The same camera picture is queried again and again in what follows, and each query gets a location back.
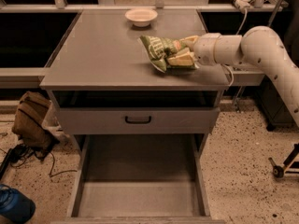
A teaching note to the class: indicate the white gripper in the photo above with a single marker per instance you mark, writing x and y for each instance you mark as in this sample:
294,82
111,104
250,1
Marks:
204,49

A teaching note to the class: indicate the green jalapeno chip bag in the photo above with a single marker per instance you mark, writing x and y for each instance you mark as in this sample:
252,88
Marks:
160,48

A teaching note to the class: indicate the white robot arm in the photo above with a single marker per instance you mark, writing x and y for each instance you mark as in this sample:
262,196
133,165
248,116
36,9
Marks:
259,47

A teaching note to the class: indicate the grey drawer cabinet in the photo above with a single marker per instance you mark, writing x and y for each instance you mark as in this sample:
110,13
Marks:
101,64

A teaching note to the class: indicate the closed grey top drawer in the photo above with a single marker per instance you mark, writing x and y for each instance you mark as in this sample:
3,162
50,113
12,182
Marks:
111,120

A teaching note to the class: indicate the open grey middle drawer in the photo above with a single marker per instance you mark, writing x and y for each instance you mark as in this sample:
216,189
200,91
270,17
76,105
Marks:
139,179

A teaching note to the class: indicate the white ceramic bowl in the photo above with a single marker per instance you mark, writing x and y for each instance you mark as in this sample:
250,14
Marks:
141,17

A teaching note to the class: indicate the metal stand pole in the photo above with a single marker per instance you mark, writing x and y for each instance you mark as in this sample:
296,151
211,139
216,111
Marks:
277,7

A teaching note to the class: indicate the white power adapter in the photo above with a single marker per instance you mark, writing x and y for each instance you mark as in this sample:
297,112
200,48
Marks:
242,0

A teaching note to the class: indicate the dark grey cabinet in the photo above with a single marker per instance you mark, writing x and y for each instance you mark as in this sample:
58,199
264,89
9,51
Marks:
286,24

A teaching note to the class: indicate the black wheeled cart leg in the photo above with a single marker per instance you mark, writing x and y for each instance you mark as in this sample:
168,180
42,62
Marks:
290,165

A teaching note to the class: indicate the black drawer handle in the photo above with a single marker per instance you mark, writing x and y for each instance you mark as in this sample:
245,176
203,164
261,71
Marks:
138,120

